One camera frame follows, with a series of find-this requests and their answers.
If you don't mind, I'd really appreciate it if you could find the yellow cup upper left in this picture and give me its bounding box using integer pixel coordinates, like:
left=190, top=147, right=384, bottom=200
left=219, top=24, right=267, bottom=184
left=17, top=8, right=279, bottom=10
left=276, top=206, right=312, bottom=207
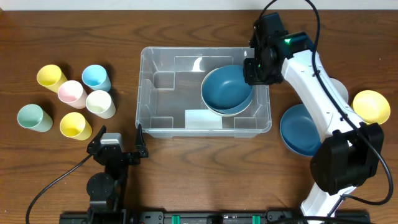
left=37, top=64, right=68, bottom=93

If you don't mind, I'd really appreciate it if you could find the beige large bowl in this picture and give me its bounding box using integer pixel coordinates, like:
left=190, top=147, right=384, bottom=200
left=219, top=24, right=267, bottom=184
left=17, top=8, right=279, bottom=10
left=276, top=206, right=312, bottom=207
left=200, top=67, right=254, bottom=118

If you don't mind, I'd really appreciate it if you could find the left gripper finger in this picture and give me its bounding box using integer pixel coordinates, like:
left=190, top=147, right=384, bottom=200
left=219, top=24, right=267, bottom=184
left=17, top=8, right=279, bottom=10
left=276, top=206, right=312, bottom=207
left=86, top=125, right=106, bottom=154
left=135, top=124, right=149, bottom=157

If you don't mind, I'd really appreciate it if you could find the yellow small bowl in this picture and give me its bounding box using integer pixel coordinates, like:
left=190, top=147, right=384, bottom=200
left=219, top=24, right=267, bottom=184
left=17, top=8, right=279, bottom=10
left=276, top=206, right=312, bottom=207
left=351, top=90, right=391, bottom=124

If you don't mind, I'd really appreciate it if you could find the yellow cup lower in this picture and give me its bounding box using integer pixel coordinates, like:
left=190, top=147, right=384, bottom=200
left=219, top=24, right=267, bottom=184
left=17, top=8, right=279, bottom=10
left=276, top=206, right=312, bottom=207
left=60, top=112, right=92, bottom=141

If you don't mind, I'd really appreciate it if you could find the pink cup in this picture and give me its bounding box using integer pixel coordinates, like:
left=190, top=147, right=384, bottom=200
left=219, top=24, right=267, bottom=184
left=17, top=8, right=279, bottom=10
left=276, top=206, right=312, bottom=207
left=57, top=80, right=88, bottom=109

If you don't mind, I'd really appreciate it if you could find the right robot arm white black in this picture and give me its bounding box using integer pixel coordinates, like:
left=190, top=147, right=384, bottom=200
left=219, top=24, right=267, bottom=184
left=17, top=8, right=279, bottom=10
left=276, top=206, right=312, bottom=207
left=243, top=13, right=387, bottom=223

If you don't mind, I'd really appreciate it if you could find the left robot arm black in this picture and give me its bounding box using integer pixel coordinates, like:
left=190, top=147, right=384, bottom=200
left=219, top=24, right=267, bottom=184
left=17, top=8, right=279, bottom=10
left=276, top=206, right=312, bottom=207
left=86, top=126, right=149, bottom=212

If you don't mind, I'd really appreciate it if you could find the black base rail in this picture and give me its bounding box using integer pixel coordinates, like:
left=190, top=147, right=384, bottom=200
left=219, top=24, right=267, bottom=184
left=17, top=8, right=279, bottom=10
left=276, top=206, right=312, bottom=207
left=58, top=210, right=371, bottom=224

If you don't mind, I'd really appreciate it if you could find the mint green cup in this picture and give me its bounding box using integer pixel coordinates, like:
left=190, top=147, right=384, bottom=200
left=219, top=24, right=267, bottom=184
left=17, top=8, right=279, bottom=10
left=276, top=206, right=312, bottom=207
left=17, top=104, right=53, bottom=133

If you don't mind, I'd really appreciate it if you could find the white cup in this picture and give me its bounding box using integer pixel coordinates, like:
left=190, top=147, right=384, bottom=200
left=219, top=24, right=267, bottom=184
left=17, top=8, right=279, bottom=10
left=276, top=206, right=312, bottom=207
left=86, top=90, right=116, bottom=119

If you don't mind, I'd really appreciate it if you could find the dark blue bowl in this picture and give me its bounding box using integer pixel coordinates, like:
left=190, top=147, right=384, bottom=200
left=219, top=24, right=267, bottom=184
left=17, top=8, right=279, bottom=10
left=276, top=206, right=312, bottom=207
left=201, top=64, right=254, bottom=115
left=279, top=104, right=321, bottom=157

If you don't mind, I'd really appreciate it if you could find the grey small bowl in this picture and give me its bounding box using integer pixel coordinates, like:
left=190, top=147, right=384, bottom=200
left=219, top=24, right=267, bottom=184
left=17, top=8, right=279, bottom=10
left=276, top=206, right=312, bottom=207
left=330, top=78, right=349, bottom=103

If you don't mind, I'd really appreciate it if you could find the light blue cup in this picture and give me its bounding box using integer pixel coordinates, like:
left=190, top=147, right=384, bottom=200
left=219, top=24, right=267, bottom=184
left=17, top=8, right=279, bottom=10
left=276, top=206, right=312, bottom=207
left=81, top=65, right=111, bottom=92

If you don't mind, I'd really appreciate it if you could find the clear plastic storage container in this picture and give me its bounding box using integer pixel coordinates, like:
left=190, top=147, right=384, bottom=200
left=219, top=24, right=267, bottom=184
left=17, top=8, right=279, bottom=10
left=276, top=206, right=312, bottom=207
left=136, top=47, right=272, bottom=138

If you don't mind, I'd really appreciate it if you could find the white label in container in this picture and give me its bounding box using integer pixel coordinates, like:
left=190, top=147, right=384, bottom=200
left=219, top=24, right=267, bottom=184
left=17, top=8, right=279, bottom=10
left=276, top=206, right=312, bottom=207
left=185, top=110, right=223, bottom=129

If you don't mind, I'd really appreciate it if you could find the yellow cup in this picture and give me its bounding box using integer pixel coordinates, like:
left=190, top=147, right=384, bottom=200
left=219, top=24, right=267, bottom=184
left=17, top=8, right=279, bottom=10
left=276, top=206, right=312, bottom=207
left=60, top=112, right=92, bottom=141
left=37, top=64, right=68, bottom=93

